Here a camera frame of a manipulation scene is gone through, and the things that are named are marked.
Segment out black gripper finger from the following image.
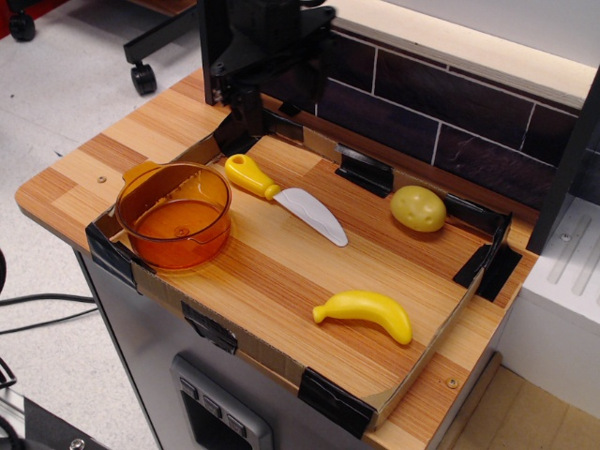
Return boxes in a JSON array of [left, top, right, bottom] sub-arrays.
[[291, 58, 330, 113], [231, 85, 266, 137]]

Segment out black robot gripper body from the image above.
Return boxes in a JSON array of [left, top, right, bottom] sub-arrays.
[[211, 1, 336, 94]]

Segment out yellow handled white toy knife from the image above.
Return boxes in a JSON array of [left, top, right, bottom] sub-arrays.
[[225, 154, 349, 248]]

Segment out orange transparent plastic pot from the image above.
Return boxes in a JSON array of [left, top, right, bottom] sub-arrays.
[[115, 161, 232, 270]]

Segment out cardboard fence with black tape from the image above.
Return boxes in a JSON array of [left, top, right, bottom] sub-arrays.
[[82, 104, 532, 449]]

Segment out black chair base leg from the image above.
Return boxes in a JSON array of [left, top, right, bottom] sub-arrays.
[[123, 3, 198, 65]]

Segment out black chair caster wheel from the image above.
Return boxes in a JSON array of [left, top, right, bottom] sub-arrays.
[[130, 64, 157, 96]]

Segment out yellow toy potato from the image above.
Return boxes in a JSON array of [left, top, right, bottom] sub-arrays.
[[390, 186, 446, 233]]

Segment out yellow toy banana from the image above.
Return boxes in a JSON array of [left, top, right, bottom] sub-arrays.
[[312, 291, 413, 345]]

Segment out black far caster wheel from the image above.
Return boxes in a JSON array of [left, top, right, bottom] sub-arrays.
[[8, 11, 36, 42]]

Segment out black vertical post left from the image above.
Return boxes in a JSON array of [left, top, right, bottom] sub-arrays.
[[197, 0, 232, 105]]

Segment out black vertical post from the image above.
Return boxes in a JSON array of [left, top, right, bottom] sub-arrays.
[[197, 0, 232, 105], [527, 70, 599, 255]]

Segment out black floor cable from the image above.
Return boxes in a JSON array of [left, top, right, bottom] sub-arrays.
[[0, 293, 99, 336]]

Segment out black vertical post right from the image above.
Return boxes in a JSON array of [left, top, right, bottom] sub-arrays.
[[527, 70, 599, 255]]

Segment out black metal bracket with screw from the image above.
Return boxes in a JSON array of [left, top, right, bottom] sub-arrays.
[[24, 397, 108, 450]]

